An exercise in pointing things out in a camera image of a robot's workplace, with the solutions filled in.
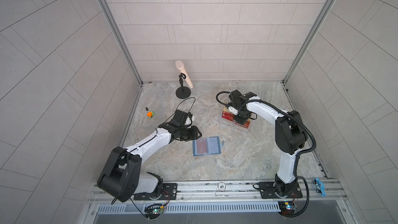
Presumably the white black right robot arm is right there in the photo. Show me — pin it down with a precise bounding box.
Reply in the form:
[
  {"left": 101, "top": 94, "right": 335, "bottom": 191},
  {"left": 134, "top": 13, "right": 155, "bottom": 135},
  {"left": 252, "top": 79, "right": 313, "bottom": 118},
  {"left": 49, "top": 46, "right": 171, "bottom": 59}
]
[{"left": 226, "top": 90, "right": 308, "bottom": 198}]

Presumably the black microphone stand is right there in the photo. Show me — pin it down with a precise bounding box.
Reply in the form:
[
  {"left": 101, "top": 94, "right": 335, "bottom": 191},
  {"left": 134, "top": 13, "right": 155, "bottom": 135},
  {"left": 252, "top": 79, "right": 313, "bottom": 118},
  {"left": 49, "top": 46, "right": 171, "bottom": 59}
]
[{"left": 176, "top": 73, "right": 191, "bottom": 99}]

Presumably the right green circuit board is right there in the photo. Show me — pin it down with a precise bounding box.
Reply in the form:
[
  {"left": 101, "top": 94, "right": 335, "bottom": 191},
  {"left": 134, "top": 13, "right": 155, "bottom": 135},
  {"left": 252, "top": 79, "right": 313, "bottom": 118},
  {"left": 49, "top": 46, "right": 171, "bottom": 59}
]
[{"left": 278, "top": 201, "right": 297, "bottom": 216}]

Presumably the green orange toy truck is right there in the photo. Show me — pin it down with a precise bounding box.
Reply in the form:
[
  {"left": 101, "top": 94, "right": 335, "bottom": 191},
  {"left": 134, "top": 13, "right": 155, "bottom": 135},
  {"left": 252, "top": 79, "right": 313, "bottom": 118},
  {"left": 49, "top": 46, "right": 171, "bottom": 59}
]
[{"left": 147, "top": 111, "right": 155, "bottom": 118}]

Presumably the left green circuit board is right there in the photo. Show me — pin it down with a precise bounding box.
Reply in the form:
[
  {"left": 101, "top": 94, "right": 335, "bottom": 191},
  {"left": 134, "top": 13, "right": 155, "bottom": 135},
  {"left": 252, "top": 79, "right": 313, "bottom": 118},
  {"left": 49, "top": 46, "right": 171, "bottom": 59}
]
[{"left": 144, "top": 204, "right": 165, "bottom": 219}]

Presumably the green circuit board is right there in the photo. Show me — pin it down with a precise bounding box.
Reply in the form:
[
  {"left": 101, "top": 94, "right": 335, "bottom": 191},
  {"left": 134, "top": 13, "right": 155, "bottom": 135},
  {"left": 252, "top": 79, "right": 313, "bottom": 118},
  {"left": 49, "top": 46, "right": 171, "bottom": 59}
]
[
  {"left": 144, "top": 204, "right": 165, "bottom": 219},
  {"left": 278, "top": 201, "right": 297, "bottom": 216}
]

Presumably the aluminium mounting rail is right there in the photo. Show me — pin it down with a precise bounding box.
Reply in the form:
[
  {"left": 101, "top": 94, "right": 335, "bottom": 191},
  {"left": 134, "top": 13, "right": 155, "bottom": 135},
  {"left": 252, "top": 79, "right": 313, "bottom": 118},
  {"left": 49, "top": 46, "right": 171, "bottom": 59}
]
[{"left": 87, "top": 178, "right": 348, "bottom": 206}]

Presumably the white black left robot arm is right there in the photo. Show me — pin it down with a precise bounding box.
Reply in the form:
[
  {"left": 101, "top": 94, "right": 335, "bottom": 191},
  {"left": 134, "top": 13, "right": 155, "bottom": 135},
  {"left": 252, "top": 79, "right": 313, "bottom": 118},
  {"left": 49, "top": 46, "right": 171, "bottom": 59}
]
[{"left": 97, "top": 110, "right": 202, "bottom": 202}]

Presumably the clear acrylic card tray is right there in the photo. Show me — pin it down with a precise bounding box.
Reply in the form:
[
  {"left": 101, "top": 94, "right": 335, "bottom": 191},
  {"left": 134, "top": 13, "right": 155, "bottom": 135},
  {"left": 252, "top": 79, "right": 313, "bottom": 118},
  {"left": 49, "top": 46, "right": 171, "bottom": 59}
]
[{"left": 220, "top": 105, "right": 254, "bottom": 133}]

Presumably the cream microphone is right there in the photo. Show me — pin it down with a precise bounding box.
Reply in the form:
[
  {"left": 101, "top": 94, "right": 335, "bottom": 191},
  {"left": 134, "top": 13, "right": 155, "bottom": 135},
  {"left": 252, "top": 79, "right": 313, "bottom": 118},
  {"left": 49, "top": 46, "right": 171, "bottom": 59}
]
[{"left": 175, "top": 60, "right": 193, "bottom": 89}]

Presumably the red vip card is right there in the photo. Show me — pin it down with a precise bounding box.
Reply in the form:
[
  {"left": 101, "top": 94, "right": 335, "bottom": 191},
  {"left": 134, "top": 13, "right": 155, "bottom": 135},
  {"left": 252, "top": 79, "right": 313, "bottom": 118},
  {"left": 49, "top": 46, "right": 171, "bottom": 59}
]
[
  {"left": 196, "top": 139, "right": 208, "bottom": 155},
  {"left": 221, "top": 109, "right": 251, "bottom": 129}
]

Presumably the black corrugated cable conduit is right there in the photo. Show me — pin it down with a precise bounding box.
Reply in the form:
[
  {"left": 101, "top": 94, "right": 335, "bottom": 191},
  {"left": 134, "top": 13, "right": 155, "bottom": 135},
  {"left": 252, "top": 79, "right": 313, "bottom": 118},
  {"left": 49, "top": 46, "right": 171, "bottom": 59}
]
[{"left": 216, "top": 91, "right": 317, "bottom": 218}]

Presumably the blue clip on rail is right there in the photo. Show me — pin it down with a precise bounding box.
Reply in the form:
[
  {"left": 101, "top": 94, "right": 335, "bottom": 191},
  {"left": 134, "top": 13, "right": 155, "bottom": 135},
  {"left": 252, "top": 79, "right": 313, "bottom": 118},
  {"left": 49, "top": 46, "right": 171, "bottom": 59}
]
[{"left": 313, "top": 178, "right": 326, "bottom": 197}]

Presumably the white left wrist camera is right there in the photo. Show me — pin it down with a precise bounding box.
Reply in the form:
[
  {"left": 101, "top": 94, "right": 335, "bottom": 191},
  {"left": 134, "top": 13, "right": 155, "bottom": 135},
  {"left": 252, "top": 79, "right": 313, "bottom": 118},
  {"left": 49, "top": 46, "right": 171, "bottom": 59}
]
[{"left": 186, "top": 114, "right": 195, "bottom": 124}]

